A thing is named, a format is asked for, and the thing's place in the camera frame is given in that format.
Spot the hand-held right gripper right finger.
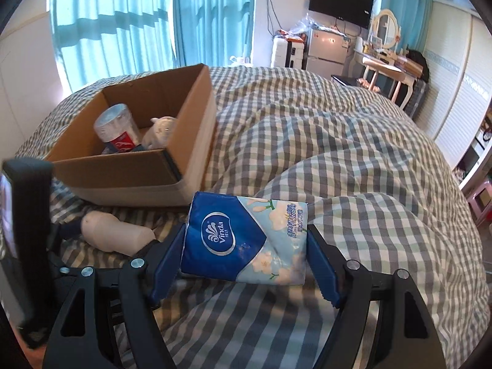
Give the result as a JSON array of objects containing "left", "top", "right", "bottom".
[{"left": 305, "top": 224, "right": 449, "bottom": 369}]

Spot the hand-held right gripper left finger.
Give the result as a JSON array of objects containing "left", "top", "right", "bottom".
[{"left": 44, "top": 221, "right": 187, "bottom": 369}]

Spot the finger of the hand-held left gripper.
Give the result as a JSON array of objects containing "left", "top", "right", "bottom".
[{"left": 57, "top": 220, "right": 84, "bottom": 243}]

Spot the beige plastic bottle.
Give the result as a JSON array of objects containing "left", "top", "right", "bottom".
[{"left": 81, "top": 211, "right": 157, "bottom": 256}]

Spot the blue floral tissue pack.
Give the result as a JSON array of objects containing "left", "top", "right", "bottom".
[{"left": 180, "top": 191, "right": 310, "bottom": 286}]

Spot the brown cardboard box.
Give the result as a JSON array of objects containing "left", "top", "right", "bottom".
[{"left": 44, "top": 63, "right": 218, "bottom": 207}]

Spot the clear cylinder with red label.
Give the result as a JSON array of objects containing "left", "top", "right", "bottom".
[{"left": 93, "top": 102, "right": 141, "bottom": 155}]

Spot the white plush toy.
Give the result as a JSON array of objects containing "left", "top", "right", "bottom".
[{"left": 141, "top": 116, "right": 180, "bottom": 150}]

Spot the grey checked blanket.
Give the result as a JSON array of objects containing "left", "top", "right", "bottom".
[{"left": 11, "top": 65, "right": 491, "bottom": 369}]

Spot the pink plastic stool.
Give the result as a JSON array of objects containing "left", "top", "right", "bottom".
[{"left": 466, "top": 178, "right": 492, "bottom": 224}]

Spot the wide teal window curtain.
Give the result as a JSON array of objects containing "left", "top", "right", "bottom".
[{"left": 46, "top": 0, "right": 174, "bottom": 93}]

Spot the dark suitcase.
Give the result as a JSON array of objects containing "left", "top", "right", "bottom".
[{"left": 403, "top": 79, "right": 430, "bottom": 120}]

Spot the white dressing table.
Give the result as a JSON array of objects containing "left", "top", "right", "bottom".
[{"left": 353, "top": 48, "right": 418, "bottom": 109}]

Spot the white wooden chair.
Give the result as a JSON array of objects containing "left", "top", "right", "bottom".
[{"left": 331, "top": 58, "right": 407, "bottom": 95}]

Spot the small silver fridge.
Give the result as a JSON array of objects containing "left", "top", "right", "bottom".
[{"left": 304, "top": 27, "right": 353, "bottom": 80}]

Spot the white air purifier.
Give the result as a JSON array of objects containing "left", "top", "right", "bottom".
[{"left": 270, "top": 37, "right": 307, "bottom": 70}]

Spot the flat brown box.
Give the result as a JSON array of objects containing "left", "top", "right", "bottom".
[{"left": 398, "top": 56, "right": 422, "bottom": 76}]

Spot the black bag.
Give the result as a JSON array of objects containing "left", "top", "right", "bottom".
[{"left": 405, "top": 48, "right": 431, "bottom": 81}]

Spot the white slatted wardrobe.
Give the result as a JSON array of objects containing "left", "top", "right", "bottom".
[{"left": 417, "top": 0, "right": 492, "bottom": 186}]

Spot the clear plastic bag on fridge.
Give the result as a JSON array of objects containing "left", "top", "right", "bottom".
[{"left": 290, "top": 13, "right": 320, "bottom": 41}]

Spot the white oval vanity mirror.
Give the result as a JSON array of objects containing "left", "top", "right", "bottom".
[{"left": 370, "top": 9, "right": 401, "bottom": 53}]

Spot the narrow teal window curtain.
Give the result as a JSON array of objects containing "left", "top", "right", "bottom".
[{"left": 172, "top": 0, "right": 255, "bottom": 71}]

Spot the teal curtain beside wardrobe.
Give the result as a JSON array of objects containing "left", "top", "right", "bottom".
[{"left": 379, "top": 0, "right": 435, "bottom": 53}]

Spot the black wall cable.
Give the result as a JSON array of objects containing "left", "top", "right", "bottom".
[{"left": 266, "top": 0, "right": 280, "bottom": 38}]

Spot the black wall television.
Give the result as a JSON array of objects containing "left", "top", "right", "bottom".
[{"left": 308, "top": 0, "right": 375, "bottom": 29}]

